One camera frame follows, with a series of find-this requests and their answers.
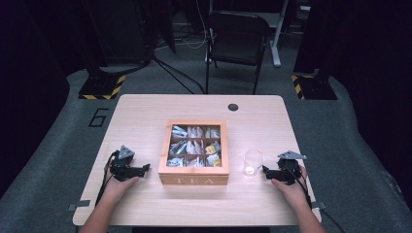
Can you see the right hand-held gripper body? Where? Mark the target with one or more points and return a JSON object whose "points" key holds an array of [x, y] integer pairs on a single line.
{"points": [[288, 173]]}

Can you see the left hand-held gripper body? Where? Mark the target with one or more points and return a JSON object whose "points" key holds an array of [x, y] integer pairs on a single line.
{"points": [[122, 170]]}

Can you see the wooden tea box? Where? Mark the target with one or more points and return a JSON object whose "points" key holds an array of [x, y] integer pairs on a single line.
{"points": [[194, 179]]}

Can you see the person's left hand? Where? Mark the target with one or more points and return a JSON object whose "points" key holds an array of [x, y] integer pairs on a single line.
{"points": [[116, 189]]}

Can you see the person's right hand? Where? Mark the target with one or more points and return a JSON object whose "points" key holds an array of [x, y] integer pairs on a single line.
{"points": [[296, 193]]}

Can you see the clear plastic cup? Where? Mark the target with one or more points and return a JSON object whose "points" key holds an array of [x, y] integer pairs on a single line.
{"points": [[253, 161]]}

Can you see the grey tape piece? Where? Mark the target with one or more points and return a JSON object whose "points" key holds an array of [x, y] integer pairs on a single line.
{"points": [[79, 205], [319, 205]]}

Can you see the pile of tea bags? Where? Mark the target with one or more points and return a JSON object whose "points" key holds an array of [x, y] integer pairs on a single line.
{"points": [[194, 147]]}

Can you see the black table grommet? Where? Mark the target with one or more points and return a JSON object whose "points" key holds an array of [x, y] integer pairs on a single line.
{"points": [[233, 107]]}

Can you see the black stand with striped base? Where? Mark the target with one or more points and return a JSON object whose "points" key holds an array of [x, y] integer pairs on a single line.
{"points": [[314, 87], [100, 87]]}

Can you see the white desk leg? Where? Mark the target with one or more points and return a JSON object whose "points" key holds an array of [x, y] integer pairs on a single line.
{"points": [[277, 48]]}

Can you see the black folding chair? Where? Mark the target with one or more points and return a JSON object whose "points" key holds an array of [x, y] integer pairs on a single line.
{"points": [[238, 35]]}

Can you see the black panel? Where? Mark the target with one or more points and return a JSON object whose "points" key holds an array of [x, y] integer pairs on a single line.
{"points": [[168, 26]]}

